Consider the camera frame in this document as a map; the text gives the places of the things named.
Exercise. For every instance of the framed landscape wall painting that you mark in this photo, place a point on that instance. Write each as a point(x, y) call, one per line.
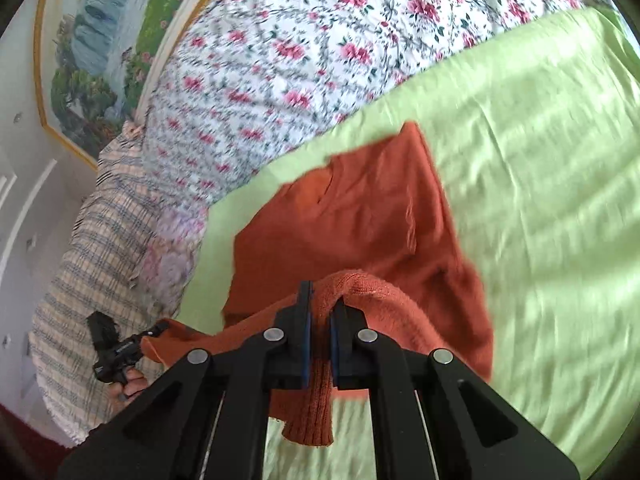
point(100, 60)

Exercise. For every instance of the plaid bed sheet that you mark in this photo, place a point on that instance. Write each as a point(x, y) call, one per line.
point(100, 240)

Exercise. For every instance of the orange knit sweater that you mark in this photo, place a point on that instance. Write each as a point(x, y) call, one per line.
point(360, 220)

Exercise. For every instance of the light green bed sheet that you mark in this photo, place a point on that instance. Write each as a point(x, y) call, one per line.
point(540, 185)

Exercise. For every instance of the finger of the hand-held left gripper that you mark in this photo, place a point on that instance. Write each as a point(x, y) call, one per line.
point(156, 332)

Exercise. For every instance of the pink floral pillow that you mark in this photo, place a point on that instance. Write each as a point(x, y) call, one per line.
point(170, 260)

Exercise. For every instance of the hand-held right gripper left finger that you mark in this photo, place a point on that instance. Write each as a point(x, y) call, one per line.
point(306, 332)

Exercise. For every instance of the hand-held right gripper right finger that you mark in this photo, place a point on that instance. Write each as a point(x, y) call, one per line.
point(334, 355)

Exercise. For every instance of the white floral quilt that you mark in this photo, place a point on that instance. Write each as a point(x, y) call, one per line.
point(300, 60)

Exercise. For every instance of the person's left hand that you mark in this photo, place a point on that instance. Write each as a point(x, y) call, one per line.
point(131, 385)

